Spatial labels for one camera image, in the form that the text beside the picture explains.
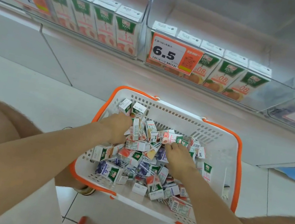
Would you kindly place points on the person's right hand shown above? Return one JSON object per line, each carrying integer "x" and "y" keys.
{"x": 180, "y": 160}

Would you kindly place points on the person's left hand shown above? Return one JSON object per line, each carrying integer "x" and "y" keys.
{"x": 116, "y": 127}

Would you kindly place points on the pile of small juice cartons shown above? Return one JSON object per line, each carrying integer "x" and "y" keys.
{"x": 138, "y": 165}

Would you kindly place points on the person's left forearm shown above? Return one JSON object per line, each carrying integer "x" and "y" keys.
{"x": 26, "y": 169}

